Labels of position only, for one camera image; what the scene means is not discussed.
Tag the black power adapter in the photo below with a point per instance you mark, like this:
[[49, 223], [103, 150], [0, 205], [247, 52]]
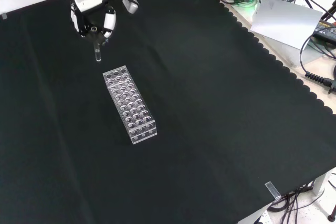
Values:
[[326, 31]]

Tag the pale board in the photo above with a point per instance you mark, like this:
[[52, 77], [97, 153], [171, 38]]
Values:
[[284, 22]]

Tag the clear tape strip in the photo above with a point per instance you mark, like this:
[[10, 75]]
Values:
[[273, 190]]

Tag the black bench cloth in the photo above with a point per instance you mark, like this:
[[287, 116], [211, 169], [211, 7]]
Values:
[[183, 103]]

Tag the white table leg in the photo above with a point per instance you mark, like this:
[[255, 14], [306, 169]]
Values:
[[321, 182]]

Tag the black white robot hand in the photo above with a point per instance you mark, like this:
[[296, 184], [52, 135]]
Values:
[[90, 2]]

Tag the grey tape piece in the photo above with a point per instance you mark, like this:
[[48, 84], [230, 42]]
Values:
[[4, 16]]

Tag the clear test tube rack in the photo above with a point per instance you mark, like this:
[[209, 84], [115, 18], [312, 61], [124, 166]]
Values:
[[130, 103]]

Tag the clear glass test tube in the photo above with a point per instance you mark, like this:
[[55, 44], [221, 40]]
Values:
[[98, 54]]

